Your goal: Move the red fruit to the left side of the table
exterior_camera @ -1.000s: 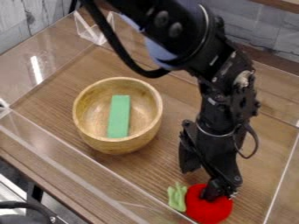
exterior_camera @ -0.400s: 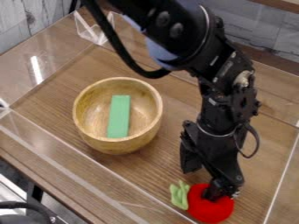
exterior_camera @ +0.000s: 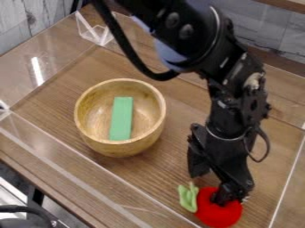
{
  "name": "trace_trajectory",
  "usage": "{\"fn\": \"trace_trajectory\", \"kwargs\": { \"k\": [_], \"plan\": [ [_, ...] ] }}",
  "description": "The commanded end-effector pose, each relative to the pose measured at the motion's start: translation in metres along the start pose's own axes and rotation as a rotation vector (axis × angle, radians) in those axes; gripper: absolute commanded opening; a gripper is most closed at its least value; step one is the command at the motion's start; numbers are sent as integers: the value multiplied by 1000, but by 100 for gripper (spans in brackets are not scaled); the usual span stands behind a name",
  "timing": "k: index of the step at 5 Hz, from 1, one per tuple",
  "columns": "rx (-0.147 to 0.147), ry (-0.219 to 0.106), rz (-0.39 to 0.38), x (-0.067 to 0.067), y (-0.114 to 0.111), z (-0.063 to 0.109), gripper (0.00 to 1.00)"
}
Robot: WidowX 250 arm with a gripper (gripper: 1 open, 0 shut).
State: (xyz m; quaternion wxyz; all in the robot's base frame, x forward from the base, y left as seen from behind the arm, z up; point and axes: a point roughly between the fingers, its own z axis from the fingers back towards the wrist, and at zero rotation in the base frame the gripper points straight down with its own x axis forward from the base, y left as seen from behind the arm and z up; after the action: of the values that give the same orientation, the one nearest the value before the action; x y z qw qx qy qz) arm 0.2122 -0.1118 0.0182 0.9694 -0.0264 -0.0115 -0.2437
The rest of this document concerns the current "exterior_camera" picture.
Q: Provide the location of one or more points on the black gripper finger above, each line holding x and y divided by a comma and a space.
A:
198, 163
227, 193

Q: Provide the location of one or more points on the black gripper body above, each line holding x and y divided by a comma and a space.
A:
226, 156

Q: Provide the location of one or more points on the red plush fruit green leaves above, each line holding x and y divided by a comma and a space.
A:
197, 201

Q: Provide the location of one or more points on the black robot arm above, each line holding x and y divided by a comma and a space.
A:
195, 42

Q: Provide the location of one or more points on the green rectangular block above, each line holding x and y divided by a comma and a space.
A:
122, 119

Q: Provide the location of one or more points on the wooden bowl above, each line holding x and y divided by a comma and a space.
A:
92, 114

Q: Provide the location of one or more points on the black metal table leg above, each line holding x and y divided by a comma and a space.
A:
35, 196

